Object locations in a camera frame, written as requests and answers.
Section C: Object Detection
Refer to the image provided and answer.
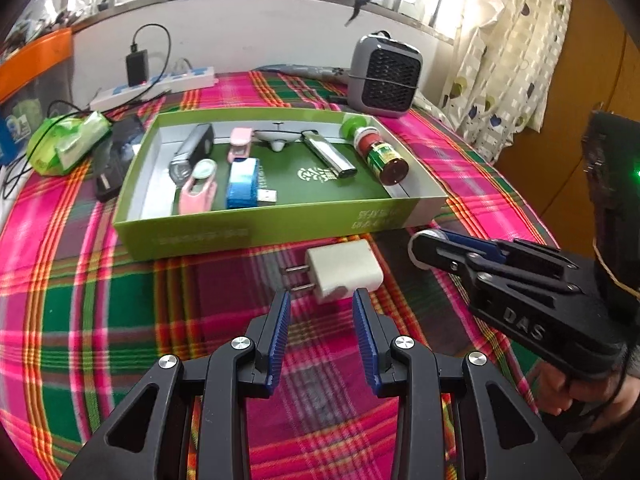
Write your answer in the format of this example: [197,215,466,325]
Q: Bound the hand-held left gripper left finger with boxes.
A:
[60,290,292,480]

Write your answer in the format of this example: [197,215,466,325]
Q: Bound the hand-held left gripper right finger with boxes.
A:
[352,287,583,480]

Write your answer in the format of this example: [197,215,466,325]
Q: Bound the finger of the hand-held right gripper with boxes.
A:
[444,231,512,264]
[407,230,482,287]

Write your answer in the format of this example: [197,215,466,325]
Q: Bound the small clear jar white cap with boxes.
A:
[412,229,451,270]

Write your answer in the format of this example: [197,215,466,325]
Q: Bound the white plug charger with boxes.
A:
[279,240,385,305]

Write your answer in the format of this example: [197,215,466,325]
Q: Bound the brown bottle red cap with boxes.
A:
[352,127,410,186]

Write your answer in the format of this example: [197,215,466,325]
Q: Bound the green cardboard box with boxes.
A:
[112,106,448,261]

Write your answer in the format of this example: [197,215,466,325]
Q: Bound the silver lighter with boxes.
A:
[300,130,358,180]

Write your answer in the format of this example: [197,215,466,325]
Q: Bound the blue card reader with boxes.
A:
[225,157,280,209]

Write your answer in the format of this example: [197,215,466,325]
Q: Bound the pink clip with grey disc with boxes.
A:
[177,158,219,215]

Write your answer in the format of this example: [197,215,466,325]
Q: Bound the black rectangular device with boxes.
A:
[169,123,216,186]

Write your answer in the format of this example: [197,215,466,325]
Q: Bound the plain pink clip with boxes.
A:
[227,127,253,163]

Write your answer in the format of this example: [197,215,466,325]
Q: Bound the person's right hand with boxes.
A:
[535,360,640,418]

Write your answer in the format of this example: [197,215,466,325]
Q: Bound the wooden wardrobe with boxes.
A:
[495,0,640,261]

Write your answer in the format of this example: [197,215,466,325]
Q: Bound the pink green plaid blanket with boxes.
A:
[0,70,596,480]

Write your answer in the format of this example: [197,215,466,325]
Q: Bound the grey fan heater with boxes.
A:
[347,32,423,118]

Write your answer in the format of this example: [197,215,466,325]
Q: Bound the patterned cream curtain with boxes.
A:
[440,0,573,163]

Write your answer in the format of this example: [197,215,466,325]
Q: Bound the grey floral cloth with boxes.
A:
[252,63,353,83]

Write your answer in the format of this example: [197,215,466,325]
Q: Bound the dark window latch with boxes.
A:
[345,0,385,25]

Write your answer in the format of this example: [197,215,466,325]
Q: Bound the white power strip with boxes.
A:
[90,66,218,111]

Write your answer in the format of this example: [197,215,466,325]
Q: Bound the green wet wipes pack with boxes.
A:
[26,112,112,177]

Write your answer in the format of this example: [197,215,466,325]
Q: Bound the black power adapter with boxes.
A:
[125,50,151,88]

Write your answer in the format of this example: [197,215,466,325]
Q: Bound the orange-lidded storage container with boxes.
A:
[0,27,75,126]

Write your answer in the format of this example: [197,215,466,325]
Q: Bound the pile of assorted clutter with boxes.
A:
[0,0,76,56]

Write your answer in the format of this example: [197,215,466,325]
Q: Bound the black adapter cable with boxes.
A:
[131,23,172,96]

